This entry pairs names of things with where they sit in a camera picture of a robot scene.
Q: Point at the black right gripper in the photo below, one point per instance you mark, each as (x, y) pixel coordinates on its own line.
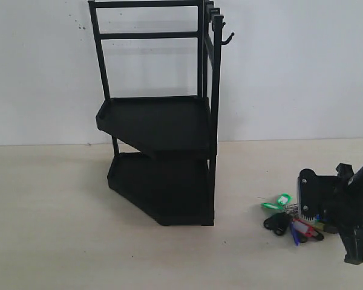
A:
(338, 200)

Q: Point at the colourful key tag bunch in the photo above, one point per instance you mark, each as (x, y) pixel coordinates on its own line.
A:
(285, 218)

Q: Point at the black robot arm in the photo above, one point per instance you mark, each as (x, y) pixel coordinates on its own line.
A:
(337, 199)

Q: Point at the black metal hook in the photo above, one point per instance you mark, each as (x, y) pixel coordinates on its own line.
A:
(228, 40)

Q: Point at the black two-tier metal rack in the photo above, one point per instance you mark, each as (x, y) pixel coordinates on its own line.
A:
(165, 148)

